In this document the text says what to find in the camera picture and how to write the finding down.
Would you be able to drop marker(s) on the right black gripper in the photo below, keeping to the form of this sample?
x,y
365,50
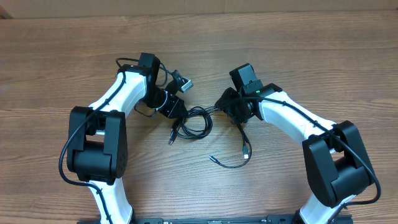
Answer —
x,y
224,104

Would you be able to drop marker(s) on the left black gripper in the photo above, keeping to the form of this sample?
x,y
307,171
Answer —
x,y
170,110

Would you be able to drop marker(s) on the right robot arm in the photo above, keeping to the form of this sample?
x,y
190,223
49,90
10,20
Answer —
x,y
336,161

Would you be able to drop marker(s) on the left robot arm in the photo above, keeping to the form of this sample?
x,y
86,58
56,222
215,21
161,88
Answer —
x,y
96,149

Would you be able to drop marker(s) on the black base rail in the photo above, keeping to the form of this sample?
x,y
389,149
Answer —
x,y
242,220

